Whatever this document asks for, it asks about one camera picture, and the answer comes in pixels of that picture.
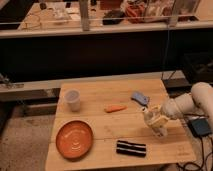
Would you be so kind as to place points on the translucent plastic cup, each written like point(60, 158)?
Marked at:
point(72, 99)

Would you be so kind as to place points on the red tool on bench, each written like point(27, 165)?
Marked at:
point(134, 13)

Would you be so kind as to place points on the clear plastic bottle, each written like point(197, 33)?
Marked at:
point(150, 118)

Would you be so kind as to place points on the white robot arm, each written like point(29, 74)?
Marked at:
point(200, 97)

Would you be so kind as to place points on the dark blue power box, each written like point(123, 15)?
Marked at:
point(199, 127)

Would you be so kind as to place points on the orange toy carrot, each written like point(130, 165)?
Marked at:
point(115, 108)

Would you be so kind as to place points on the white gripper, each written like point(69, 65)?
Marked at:
point(169, 109)

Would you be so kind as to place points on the black bag on bench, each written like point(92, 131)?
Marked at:
point(113, 17)

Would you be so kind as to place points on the orange plate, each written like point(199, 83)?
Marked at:
point(74, 139)

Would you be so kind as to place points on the blue cloth toy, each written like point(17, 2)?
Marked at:
point(140, 98)

